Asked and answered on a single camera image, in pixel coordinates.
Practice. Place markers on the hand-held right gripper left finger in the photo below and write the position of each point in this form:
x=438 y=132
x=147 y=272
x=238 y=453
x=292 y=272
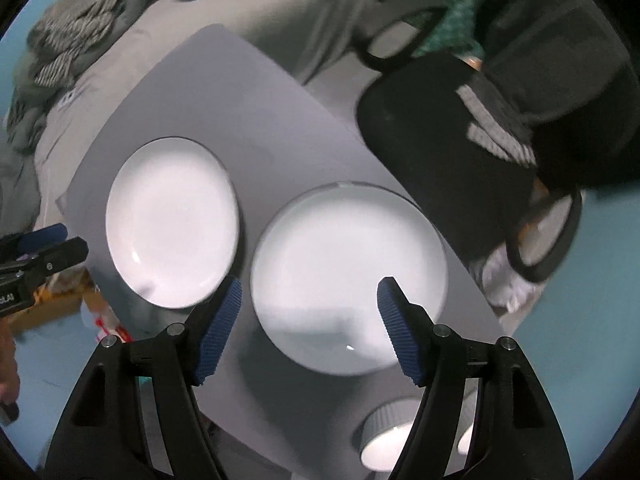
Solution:
x=222 y=330

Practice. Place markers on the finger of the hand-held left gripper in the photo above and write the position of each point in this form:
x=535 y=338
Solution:
x=47 y=234
x=65 y=254

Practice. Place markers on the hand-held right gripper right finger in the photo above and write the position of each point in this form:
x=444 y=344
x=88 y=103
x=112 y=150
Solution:
x=400 y=330

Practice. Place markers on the white plate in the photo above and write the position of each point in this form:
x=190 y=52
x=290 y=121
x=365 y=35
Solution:
x=170 y=220
x=345 y=265

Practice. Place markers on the person's left forearm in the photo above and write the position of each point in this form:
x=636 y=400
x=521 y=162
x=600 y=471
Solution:
x=9 y=365

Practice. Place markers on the brown cardboard sheet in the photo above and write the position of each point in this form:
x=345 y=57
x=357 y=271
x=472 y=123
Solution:
x=55 y=305

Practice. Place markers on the red and white packet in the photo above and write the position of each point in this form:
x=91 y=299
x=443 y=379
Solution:
x=111 y=329

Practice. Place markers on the white plastic bag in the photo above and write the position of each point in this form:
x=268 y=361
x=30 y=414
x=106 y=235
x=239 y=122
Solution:
x=505 y=285

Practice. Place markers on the black office chair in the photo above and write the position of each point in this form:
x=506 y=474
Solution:
x=440 y=150

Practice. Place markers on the grey rumpled blanket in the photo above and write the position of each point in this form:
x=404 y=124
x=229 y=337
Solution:
x=75 y=40

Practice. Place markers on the dark grey striped-cuff sweater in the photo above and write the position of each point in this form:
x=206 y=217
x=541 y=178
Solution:
x=550 y=60

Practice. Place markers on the light grey sofa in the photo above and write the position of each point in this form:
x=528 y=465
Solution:
x=280 y=15

